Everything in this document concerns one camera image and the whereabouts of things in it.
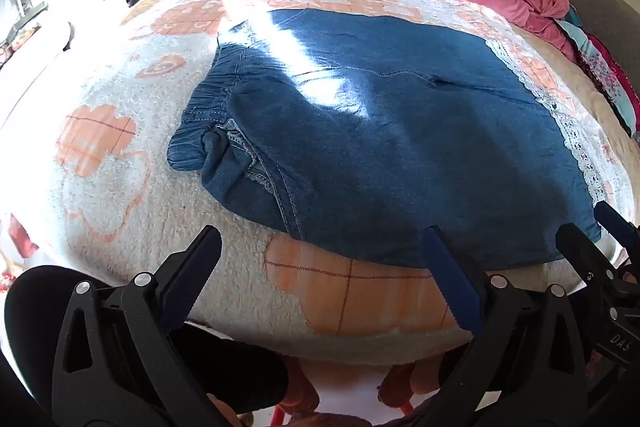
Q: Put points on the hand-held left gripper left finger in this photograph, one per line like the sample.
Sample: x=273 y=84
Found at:
x=192 y=274

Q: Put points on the blue denim pants lace trim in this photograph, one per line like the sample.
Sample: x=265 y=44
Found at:
x=375 y=132

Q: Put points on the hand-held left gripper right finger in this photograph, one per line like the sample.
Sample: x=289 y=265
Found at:
x=450 y=277

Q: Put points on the person's black trousers leg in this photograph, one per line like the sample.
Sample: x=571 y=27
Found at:
x=235 y=367

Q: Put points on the floral pillows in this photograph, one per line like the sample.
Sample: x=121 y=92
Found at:
x=605 y=72

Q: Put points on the white orange fleece blanket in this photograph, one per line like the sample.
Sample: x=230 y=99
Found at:
x=125 y=217

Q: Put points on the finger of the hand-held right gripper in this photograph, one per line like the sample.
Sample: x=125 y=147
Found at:
x=585 y=257
x=617 y=222

